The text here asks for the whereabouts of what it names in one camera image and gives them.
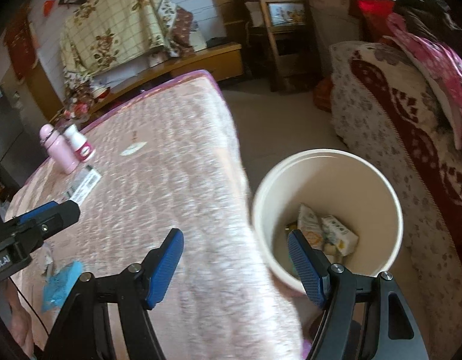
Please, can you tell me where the white yellow medicine box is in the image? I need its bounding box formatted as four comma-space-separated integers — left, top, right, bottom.
321, 215, 359, 257

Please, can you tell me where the white green tissue pack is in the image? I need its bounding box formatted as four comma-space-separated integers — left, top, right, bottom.
297, 203, 325, 250

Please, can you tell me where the white round trash bin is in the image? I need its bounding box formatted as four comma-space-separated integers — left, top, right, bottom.
252, 149, 403, 296

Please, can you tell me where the person's left hand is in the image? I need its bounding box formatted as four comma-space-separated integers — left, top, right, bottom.
6, 280, 34, 359

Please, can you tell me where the blue plastic wrapper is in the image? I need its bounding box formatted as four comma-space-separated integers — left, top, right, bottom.
41, 261, 83, 312

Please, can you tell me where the white green medicine box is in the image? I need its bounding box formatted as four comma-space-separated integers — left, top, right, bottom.
57, 165, 102, 206

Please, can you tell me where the grey refrigerator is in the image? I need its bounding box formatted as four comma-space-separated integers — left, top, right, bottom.
0, 68, 47, 189

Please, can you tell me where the pink thermos bottle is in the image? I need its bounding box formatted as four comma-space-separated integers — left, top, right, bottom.
40, 124, 79, 174

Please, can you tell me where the white pill bottle pink label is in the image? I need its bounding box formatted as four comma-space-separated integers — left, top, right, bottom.
63, 124, 95, 163

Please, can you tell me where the pink quilted tablecloth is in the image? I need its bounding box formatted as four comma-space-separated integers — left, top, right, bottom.
5, 69, 311, 360

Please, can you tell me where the floral beige cloth cover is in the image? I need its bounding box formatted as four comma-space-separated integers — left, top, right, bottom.
60, 0, 194, 80

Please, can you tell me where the floral covered sofa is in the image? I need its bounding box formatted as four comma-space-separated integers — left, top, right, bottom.
329, 41, 462, 359

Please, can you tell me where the red bag on floor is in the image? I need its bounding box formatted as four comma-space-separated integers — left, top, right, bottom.
313, 76, 334, 112

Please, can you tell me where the pink floral clothes pile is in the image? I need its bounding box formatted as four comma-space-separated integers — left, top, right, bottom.
386, 12, 462, 136

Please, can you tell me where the wooden shelf rack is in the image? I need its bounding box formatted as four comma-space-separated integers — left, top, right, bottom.
237, 0, 321, 93

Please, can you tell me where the red pillow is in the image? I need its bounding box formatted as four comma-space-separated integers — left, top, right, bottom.
357, 0, 394, 41

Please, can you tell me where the dark clothes pile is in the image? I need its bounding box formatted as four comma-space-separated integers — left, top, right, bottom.
394, 0, 462, 46

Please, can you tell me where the black cable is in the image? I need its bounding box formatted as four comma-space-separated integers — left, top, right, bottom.
8, 276, 50, 337

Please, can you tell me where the red wall hanging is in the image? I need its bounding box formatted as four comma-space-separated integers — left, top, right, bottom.
4, 8, 38, 83

